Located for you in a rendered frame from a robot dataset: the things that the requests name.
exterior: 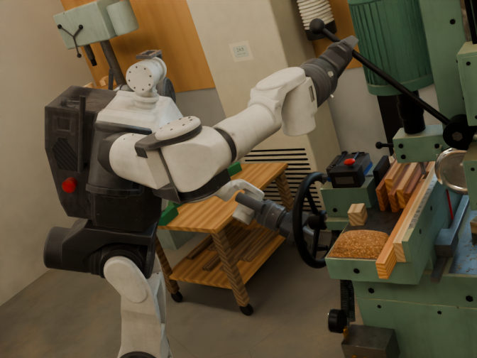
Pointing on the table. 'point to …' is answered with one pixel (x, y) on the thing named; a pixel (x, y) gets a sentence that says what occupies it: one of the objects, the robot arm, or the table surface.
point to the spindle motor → (392, 43)
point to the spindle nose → (410, 114)
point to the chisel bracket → (418, 144)
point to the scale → (423, 202)
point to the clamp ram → (380, 170)
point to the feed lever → (462, 130)
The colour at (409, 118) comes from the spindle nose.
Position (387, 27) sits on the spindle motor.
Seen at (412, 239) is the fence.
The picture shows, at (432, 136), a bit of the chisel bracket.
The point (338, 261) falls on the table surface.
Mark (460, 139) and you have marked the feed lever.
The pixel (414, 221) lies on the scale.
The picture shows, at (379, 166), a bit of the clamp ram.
